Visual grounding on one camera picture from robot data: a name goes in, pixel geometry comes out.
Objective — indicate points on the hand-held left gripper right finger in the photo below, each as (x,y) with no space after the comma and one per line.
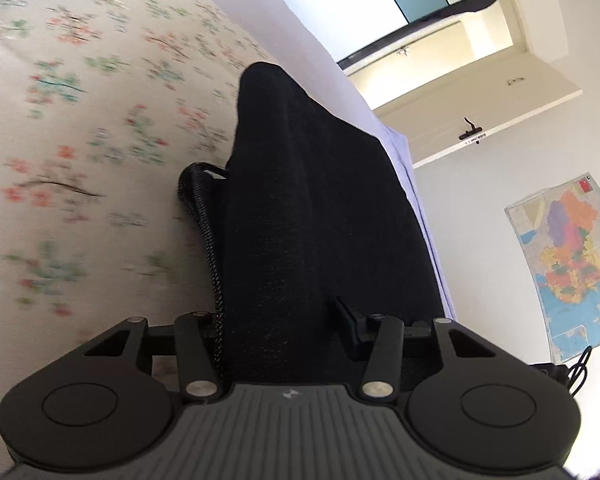
(352,332)

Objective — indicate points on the colourful wall map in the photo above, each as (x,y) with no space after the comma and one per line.
(570,260)

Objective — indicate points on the dark denim pants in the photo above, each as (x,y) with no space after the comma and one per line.
(320,220)

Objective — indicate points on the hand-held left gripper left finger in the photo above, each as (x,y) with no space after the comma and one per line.
(195,355)

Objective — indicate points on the floral bed sheet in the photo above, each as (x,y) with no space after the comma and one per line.
(105,160)

